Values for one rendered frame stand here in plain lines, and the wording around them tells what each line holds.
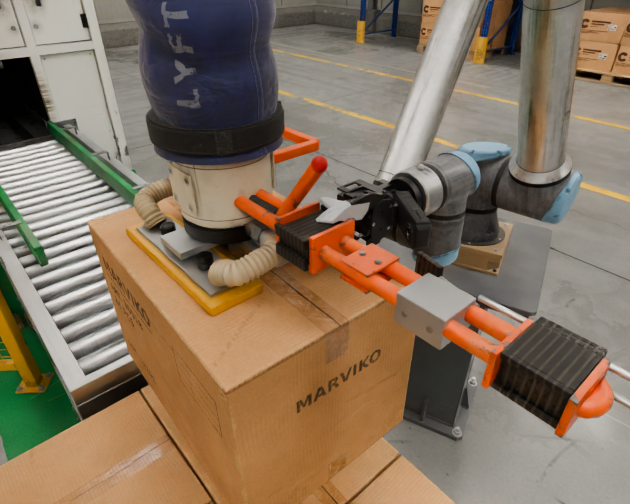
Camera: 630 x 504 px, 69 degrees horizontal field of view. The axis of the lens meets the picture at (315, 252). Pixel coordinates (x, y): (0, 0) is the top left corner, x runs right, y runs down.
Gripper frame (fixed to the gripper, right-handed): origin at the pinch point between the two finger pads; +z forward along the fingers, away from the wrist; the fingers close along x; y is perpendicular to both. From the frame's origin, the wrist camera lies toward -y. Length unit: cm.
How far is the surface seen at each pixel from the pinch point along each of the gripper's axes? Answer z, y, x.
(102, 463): 35, 39, -66
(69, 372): 32, 67, -61
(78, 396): 33, 59, -62
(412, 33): -815, 632, -111
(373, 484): -10, -7, -66
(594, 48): -709, 227, -78
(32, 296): 32, 110, -61
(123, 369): 21, 59, -61
